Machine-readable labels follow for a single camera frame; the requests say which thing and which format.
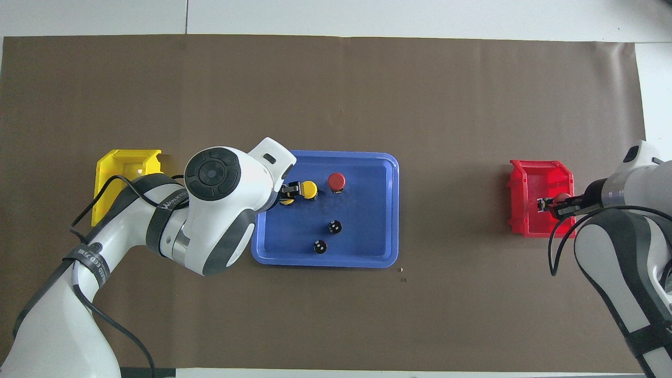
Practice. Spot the yellow push button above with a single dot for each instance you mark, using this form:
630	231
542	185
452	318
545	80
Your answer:
286	202
311	190

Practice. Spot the red plastic bin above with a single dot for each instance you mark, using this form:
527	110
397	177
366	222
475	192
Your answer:
530	210

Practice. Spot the black cylinder part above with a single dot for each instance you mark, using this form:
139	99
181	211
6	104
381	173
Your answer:
335	227
319	246

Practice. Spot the yellow plastic bin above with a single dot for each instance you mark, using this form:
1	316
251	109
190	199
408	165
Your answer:
113	168

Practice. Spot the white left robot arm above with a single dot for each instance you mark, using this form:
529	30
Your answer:
220	210

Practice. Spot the red push button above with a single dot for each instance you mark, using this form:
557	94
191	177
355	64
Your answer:
336	180
563	197

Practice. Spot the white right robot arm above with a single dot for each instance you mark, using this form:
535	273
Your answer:
630	199

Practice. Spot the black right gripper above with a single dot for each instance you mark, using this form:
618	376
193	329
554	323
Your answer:
573	207

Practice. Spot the blue plastic tray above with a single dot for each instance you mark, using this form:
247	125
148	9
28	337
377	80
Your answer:
362	220

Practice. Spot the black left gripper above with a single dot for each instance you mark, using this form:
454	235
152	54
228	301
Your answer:
279	193

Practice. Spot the brown paper table mat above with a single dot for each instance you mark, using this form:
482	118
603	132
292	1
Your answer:
336	79

